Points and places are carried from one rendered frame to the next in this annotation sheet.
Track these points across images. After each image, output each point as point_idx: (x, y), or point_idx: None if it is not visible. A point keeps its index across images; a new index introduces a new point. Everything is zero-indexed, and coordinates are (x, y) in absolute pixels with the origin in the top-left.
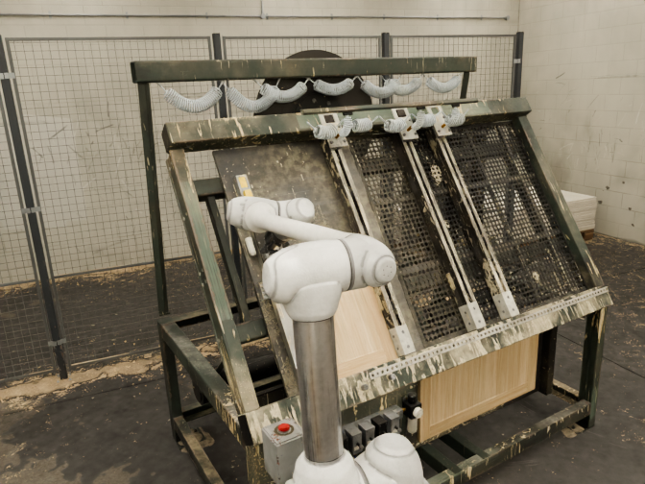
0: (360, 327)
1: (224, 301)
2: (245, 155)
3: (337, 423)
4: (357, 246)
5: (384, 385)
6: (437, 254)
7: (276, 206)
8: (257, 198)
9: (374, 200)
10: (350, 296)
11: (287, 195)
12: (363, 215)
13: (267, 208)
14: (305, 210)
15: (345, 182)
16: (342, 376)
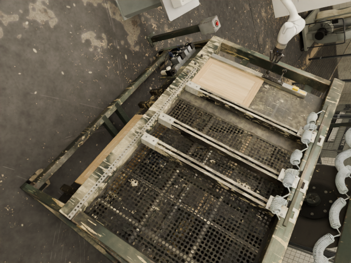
0: (211, 83)
1: (261, 56)
2: (314, 107)
3: None
4: None
5: (187, 69)
6: None
7: (294, 25)
8: (301, 22)
9: (256, 138)
10: (225, 90)
11: (285, 106)
12: (255, 115)
13: (296, 16)
14: (288, 23)
15: (276, 121)
16: (203, 66)
